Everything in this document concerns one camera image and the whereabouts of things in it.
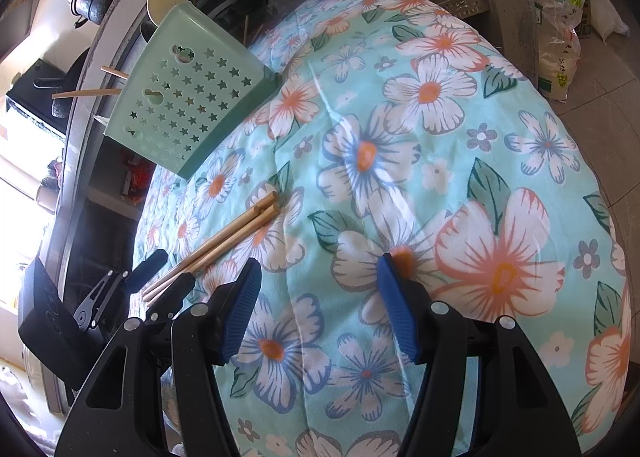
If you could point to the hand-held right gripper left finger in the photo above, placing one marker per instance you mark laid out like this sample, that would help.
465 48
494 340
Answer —
240 317

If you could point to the black wok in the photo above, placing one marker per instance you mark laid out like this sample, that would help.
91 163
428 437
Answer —
67 82

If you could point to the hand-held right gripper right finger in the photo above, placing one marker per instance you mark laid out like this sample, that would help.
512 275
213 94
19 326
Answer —
400 312

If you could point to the white plastic bag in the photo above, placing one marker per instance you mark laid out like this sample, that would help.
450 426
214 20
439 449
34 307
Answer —
610 14

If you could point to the green star-holed utensil holder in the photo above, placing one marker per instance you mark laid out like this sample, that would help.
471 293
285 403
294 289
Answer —
200 102

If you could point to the white sack green print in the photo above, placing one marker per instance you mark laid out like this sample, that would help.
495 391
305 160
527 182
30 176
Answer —
557 37

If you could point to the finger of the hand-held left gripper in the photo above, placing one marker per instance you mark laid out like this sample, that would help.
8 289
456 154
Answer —
172 294
147 267

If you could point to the red packet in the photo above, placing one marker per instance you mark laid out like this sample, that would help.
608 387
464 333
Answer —
135 177

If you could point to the floral blanket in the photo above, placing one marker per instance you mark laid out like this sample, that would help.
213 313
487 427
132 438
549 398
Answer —
450 162

